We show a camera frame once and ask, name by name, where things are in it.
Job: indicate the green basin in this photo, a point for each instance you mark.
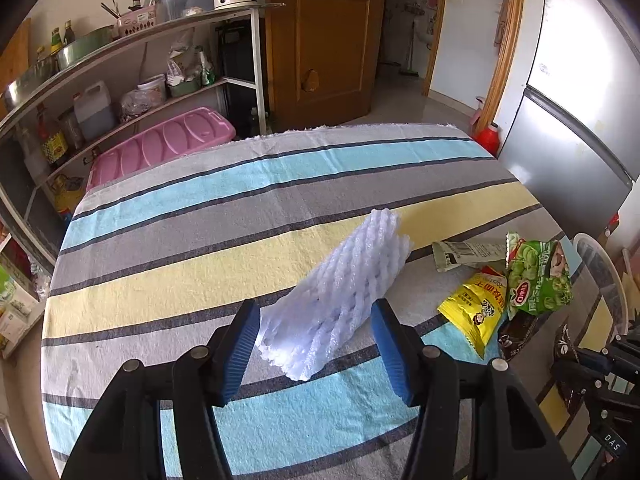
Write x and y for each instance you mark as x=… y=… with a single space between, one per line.
x=82 y=50

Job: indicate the red bottle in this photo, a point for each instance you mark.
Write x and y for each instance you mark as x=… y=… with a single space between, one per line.
x=487 y=140

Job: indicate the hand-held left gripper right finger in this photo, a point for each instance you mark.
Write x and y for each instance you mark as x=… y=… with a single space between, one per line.
x=395 y=355

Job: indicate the pink utensil holder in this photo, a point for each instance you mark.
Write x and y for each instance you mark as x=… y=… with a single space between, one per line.
x=137 y=22

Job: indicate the white metal shelf rack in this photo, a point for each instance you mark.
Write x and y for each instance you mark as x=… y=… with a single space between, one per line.
x=256 y=60

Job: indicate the glass jar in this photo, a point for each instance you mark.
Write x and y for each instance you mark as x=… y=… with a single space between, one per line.
x=70 y=130

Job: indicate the wooden cutting board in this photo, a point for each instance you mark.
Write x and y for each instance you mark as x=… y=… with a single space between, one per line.
x=15 y=60

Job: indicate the silver refrigerator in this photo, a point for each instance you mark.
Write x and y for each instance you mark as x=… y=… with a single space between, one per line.
x=575 y=135

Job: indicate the pink storage box lid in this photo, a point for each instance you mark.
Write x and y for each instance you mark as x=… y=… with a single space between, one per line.
x=170 y=140

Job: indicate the clear bag of food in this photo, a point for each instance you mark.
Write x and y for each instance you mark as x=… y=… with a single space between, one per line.
x=137 y=107

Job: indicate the green snack packet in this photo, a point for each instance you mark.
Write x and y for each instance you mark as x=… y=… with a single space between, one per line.
x=537 y=275

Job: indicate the grey barcode packet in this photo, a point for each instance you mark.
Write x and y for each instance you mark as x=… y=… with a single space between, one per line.
x=460 y=255

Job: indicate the dark sauce bottle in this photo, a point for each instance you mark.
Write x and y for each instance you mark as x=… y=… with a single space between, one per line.
x=69 y=34

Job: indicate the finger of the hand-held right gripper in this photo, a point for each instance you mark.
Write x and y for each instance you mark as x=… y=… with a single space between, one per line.
x=600 y=392
x=617 y=352

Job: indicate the yellow snack packet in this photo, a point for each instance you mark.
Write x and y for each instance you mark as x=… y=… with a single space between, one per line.
x=472 y=310

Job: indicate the steel bowl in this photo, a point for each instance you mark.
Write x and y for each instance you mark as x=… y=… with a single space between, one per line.
x=27 y=85

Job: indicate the striped bed sheet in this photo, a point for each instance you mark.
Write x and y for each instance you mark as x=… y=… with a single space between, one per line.
x=200 y=240

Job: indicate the white plastic container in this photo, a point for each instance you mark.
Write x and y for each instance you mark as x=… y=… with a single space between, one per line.
x=152 y=90

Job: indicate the dark brown snack packet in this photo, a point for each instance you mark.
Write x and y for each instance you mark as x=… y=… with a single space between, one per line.
x=522 y=335

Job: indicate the brown wooden door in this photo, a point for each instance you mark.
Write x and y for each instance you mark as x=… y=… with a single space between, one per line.
x=325 y=35

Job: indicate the large yellow-label sauce bottle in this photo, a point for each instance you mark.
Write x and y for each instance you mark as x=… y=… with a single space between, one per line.
x=52 y=142

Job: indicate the white plastic bags bundle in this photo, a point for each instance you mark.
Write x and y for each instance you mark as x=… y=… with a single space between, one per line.
x=180 y=67

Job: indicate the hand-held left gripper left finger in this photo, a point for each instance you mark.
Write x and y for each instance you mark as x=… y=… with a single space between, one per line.
x=240 y=355

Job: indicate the pink plastic object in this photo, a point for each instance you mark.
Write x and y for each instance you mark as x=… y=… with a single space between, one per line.
x=478 y=115

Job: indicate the white trash bin with liner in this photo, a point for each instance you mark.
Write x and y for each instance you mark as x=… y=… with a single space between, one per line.
x=597 y=275

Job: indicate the black tall appliance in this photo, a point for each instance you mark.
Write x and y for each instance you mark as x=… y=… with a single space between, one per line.
x=235 y=75

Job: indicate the clear plastic oil jug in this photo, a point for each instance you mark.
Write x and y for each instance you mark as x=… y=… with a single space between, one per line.
x=95 y=115

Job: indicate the white foam fruit net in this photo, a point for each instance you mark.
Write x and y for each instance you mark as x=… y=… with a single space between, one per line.
x=340 y=290

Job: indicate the colourful cardboard carton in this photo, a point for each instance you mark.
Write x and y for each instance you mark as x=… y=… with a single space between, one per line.
x=15 y=310

